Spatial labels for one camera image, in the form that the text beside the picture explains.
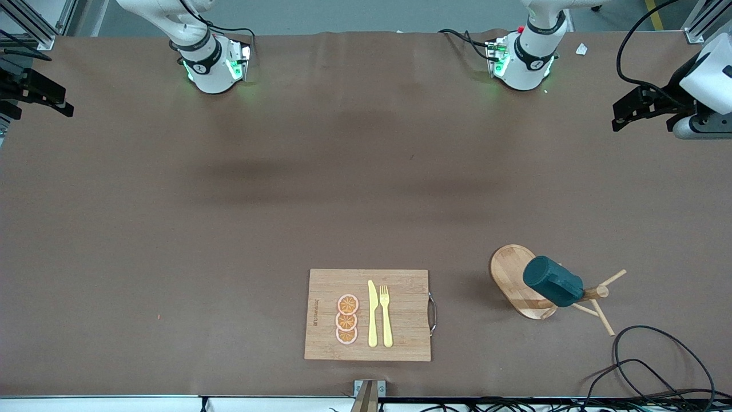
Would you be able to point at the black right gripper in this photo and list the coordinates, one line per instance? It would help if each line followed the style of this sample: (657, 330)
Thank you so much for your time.
(12, 86)

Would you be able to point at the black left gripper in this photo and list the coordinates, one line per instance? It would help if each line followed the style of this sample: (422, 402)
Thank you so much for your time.
(672, 90)

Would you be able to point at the dark teal cup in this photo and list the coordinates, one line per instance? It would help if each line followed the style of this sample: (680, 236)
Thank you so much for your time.
(552, 280)

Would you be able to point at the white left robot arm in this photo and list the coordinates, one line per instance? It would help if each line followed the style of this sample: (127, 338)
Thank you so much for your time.
(532, 57)

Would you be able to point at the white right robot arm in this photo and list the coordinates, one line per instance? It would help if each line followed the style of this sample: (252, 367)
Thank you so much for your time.
(209, 68)

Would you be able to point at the small white paper scrap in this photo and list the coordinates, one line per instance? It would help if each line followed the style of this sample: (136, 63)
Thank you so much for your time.
(581, 49)

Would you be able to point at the wooden mug tree stand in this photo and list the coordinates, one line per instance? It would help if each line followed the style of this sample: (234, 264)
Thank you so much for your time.
(512, 274)

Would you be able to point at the yellow plastic fork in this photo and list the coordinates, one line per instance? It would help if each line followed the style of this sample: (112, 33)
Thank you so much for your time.
(386, 320)

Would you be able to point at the yellow plastic knife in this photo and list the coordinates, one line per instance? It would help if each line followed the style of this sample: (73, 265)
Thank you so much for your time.
(372, 315)

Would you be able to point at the orange slice toy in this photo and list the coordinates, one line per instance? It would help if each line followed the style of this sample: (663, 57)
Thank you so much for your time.
(347, 304)
(346, 321)
(346, 336)

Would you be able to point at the aluminium frame profile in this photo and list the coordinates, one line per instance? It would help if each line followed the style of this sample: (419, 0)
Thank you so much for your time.
(700, 23)
(26, 23)

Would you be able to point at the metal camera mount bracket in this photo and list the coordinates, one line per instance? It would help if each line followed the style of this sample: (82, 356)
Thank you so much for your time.
(369, 392)

